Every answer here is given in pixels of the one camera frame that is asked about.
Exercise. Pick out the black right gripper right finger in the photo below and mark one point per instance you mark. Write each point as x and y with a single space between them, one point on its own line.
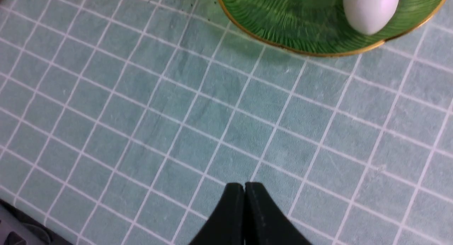
264 222

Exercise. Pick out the green checkered tablecloth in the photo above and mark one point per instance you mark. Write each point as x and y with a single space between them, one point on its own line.
122 121

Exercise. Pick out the green glass plate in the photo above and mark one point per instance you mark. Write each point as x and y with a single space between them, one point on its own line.
320 27

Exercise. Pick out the white radish with leaves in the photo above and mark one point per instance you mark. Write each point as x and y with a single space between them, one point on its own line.
369 16

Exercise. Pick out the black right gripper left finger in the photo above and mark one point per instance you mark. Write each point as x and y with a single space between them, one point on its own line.
224 225

